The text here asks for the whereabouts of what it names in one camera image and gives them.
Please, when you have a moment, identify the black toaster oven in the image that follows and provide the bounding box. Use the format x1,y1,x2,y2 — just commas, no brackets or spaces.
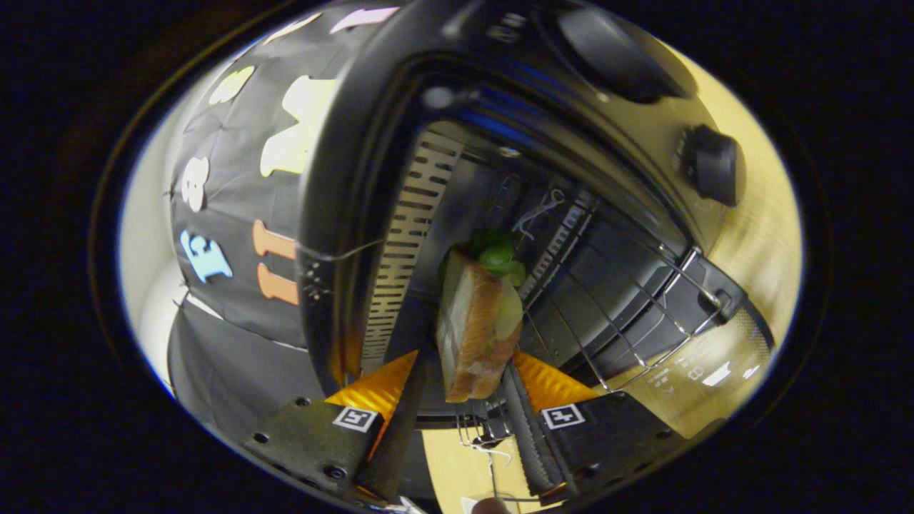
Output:
296,0,775,500

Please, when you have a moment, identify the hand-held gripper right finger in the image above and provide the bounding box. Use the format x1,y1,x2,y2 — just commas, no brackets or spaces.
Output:
500,350,690,500

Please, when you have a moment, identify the metal wire oven rack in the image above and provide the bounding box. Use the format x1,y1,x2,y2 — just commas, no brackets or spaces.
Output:
500,189,725,393

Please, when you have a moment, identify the toasted sandwich with lettuce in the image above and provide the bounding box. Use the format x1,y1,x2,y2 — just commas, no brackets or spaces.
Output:
436,228,528,404

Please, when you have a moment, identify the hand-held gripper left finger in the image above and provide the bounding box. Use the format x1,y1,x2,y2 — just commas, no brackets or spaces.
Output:
243,350,429,504

